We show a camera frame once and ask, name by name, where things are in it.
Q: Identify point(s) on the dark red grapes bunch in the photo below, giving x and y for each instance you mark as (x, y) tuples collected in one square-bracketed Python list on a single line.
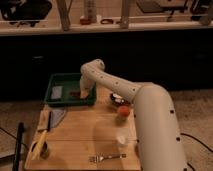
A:
[(75, 94)]

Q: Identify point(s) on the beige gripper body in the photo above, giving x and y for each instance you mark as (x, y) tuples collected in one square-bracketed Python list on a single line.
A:
[(85, 87)]

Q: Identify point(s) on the red object on shelf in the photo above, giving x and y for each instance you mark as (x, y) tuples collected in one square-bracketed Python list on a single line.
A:
[(84, 21)]

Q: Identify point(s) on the silver fork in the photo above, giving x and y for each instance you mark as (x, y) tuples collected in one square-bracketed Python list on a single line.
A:
[(100, 158)]

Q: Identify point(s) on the black pole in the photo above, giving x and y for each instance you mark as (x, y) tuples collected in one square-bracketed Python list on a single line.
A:
[(18, 145)]

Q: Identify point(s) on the grey sponge block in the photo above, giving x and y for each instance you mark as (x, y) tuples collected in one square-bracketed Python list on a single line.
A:
[(56, 92)]

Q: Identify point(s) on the black office chair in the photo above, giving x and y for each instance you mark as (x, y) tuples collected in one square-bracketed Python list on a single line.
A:
[(29, 12)]

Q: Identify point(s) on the white cup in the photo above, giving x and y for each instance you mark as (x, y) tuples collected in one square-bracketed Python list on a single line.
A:
[(122, 137)]

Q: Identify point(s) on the orange tomato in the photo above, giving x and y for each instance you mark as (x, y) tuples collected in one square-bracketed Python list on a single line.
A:
[(124, 111)]

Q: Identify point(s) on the dark bowl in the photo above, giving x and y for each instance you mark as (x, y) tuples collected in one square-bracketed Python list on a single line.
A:
[(118, 100)]

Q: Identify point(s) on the green plastic tray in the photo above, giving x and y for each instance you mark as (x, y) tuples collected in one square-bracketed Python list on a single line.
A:
[(69, 82)]

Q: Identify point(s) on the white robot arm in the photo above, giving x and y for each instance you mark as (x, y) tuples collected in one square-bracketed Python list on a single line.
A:
[(157, 129)]

